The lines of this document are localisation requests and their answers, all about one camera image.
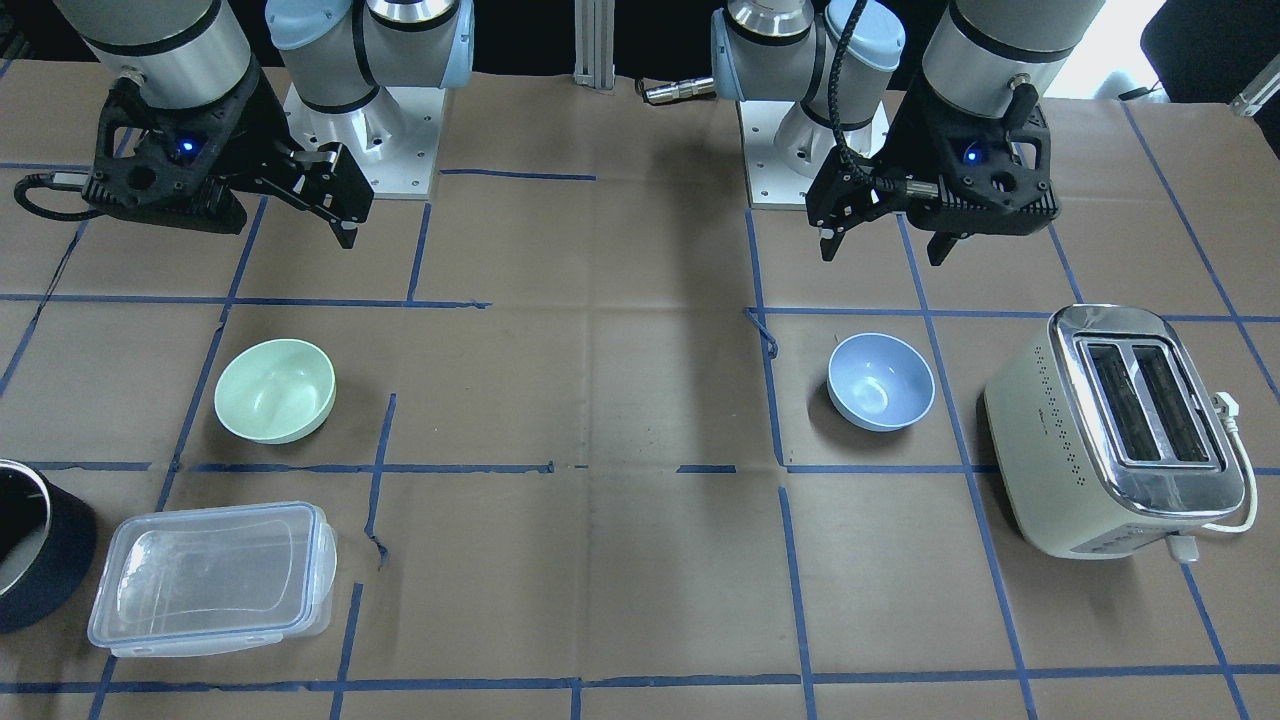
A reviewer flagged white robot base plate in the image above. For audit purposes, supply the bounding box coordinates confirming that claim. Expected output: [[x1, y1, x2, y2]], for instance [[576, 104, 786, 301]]
[[284, 86, 451, 201], [737, 101, 835, 211]]

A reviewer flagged brown paper table cover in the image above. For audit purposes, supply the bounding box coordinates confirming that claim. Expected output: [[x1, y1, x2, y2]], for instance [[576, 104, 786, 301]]
[[1, 61, 1277, 719]]

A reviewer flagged dark blue round pot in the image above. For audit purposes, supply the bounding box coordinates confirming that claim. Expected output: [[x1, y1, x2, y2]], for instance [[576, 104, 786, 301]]
[[1, 459, 99, 634]]

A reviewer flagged blue bowl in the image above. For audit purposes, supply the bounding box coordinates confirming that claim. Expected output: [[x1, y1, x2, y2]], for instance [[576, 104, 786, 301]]
[[826, 332, 936, 433]]

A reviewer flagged aluminium frame post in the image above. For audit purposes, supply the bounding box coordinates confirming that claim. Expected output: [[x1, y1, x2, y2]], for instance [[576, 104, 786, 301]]
[[572, 0, 616, 94]]

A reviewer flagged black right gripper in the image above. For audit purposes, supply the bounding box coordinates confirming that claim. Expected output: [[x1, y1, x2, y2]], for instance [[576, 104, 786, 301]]
[[82, 72, 375, 249]]

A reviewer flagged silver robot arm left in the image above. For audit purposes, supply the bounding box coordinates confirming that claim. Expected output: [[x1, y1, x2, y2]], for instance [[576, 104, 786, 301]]
[[710, 1, 1102, 266]]

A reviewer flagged white toaster power cord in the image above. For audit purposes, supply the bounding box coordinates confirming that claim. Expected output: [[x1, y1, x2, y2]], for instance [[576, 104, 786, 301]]
[[1164, 392, 1260, 564]]

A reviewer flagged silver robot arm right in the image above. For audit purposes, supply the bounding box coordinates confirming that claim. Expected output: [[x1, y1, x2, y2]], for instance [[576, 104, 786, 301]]
[[45, 1, 475, 249]]

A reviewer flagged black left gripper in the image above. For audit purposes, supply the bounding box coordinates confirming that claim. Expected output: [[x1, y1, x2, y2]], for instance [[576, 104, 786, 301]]
[[806, 77, 1061, 266]]

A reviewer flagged green bowl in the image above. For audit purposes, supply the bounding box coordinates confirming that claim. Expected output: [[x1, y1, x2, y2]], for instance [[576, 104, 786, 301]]
[[214, 338, 337, 445]]

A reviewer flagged clear plastic food container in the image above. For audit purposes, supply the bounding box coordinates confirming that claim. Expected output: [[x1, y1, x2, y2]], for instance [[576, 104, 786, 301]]
[[87, 501, 337, 659]]

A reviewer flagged cream chrome toaster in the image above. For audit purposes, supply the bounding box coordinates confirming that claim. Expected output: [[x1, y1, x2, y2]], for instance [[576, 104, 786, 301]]
[[983, 304, 1256, 562]]

